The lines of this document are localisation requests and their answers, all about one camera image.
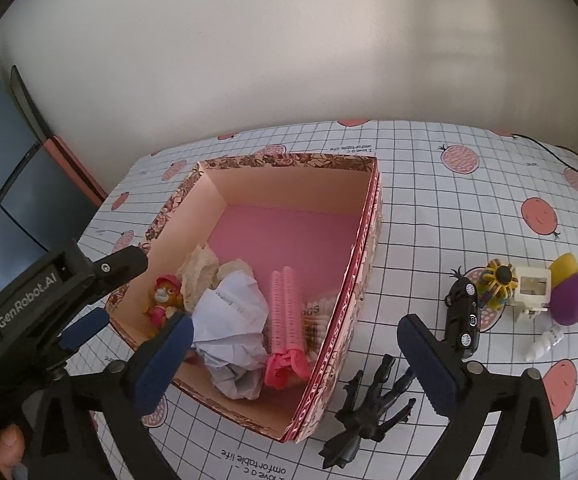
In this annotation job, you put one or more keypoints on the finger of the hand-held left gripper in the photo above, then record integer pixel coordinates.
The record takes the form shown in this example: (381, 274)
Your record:
(119, 265)
(84, 329)

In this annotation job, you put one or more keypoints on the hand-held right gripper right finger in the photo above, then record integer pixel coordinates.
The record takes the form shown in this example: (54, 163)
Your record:
(429, 365)

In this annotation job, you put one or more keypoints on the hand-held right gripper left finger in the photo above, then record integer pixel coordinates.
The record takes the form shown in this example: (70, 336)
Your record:
(164, 365)

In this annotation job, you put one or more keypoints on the bear doll with pink hat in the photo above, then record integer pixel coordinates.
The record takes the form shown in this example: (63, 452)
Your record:
(165, 300)

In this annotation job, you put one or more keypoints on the black toy car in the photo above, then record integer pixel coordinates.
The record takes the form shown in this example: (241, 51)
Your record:
(463, 317)

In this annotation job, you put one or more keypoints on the black winged action figure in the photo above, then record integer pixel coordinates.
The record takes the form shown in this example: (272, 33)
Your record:
(369, 410)

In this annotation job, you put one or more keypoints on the white paper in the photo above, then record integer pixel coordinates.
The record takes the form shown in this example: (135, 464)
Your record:
(231, 330)

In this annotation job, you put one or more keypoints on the beige lace cloth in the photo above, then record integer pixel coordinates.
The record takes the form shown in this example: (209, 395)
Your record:
(201, 265)

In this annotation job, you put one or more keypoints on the yellow sunflower toy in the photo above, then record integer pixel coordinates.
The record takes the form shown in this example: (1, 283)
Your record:
(498, 285)

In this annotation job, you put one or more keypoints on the cotton swab pack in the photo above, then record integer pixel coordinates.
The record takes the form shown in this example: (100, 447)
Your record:
(319, 325)

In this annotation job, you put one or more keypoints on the small white bottle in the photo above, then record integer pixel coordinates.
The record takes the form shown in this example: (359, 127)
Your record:
(544, 342)

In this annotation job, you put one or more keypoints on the white plastic toy frame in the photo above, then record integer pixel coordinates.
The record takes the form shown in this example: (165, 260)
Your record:
(533, 287)

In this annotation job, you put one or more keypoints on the pink hair roller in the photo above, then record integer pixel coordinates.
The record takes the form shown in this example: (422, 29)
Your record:
(286, 320)

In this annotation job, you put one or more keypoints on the yellow and purple ball toy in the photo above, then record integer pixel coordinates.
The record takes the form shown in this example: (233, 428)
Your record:
(574, 295)

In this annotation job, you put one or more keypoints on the floral pink gift box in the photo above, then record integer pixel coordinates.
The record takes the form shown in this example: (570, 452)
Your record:
(289, 230)

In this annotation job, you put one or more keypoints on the person's left hand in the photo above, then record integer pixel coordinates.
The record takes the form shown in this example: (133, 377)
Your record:
(1, 445)

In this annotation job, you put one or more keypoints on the orange pink board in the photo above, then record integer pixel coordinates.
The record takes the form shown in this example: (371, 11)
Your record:
(81, 170)

